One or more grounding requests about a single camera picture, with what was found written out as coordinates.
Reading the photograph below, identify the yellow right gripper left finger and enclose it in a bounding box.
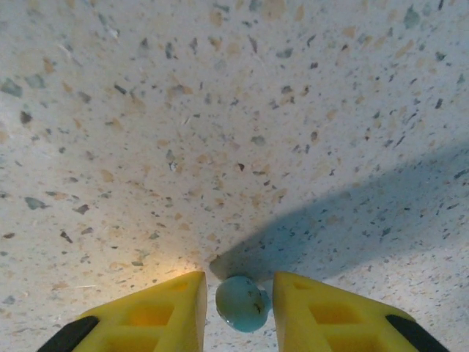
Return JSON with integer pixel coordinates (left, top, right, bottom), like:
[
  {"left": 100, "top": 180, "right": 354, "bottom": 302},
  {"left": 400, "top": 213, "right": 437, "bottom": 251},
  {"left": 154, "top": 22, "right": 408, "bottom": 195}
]
[{"left": 36, "top": 270, "right": 208, "bottom": 352}]

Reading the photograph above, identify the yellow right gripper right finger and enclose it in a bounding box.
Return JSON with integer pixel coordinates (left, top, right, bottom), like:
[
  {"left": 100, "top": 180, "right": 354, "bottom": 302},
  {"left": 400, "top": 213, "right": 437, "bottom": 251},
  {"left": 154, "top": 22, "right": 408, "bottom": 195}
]
[{"left": 272, "top": 270, "right": 450, "bottom": 352}]

